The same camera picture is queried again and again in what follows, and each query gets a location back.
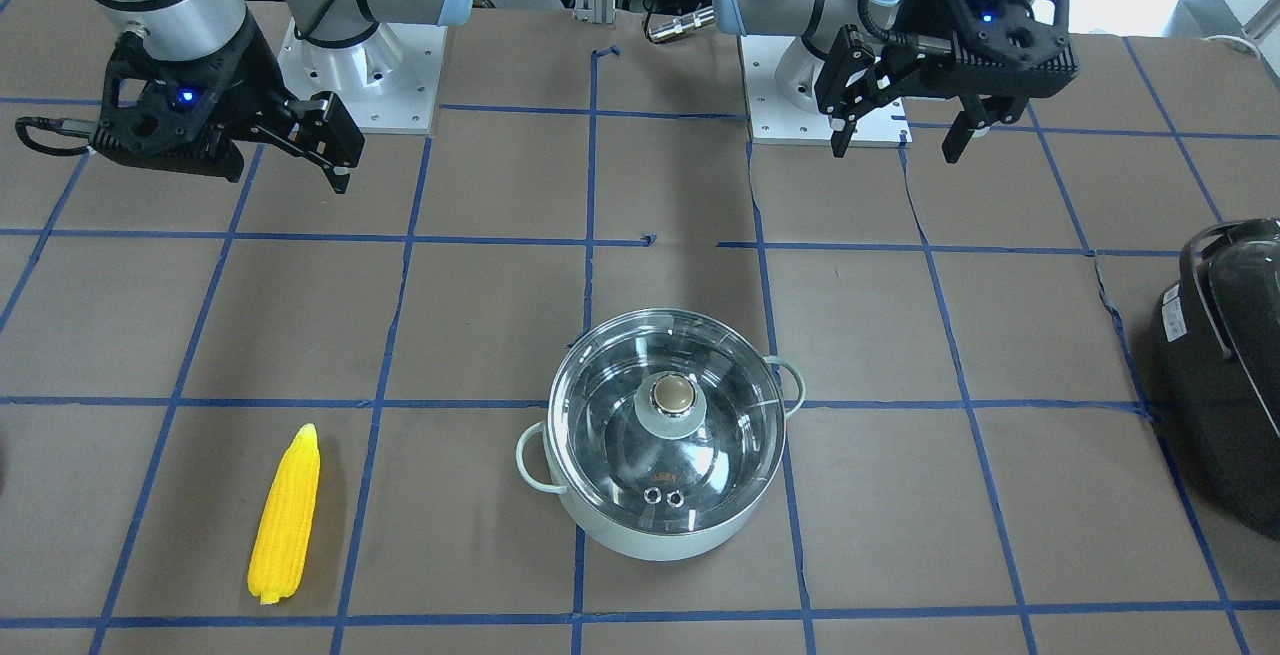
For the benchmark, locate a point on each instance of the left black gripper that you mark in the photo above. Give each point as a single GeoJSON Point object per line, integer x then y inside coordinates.
{"type": "Point", "coordinates": [914, 7]}

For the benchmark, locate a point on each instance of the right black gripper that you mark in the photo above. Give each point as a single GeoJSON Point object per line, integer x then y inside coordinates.
{"type": "Point", "coordinates": [251, 77]}

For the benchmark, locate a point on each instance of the glass pot lid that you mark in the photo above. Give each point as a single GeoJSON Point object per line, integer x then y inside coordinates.
{"type": "Point", "coordinates": [667, 422]}

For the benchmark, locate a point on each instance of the yellow corn cob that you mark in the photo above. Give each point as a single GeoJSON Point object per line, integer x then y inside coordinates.
{"type": "Point", "coordinates": [280, 548]}

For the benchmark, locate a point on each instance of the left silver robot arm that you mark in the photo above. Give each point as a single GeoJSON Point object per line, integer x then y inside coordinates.
{"type": "Point", "coordinates": [816, 22]}

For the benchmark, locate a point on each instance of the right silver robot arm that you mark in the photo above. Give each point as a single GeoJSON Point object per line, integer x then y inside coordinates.
{"type": "Point", "coordinates": [183, 30]}

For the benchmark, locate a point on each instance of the pale green steel pot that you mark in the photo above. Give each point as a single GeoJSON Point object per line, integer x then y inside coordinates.
{"type": "Point", "coordinates": [660, 525]}

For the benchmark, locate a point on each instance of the silver metal cylinder connector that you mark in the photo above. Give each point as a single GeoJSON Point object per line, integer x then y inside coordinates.
{"type": "Point", "coordinates": [678, 27]}

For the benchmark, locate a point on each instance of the dark rice cooker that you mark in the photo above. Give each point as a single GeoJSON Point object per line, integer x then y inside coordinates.
{"type": "Point", "coordinates": [1218, 342]}

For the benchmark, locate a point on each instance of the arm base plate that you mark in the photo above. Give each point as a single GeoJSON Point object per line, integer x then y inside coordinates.
{"type": "Point", "coordinates": [389, 83]}
{"type": "Point", "coordinates": [781, 80]}

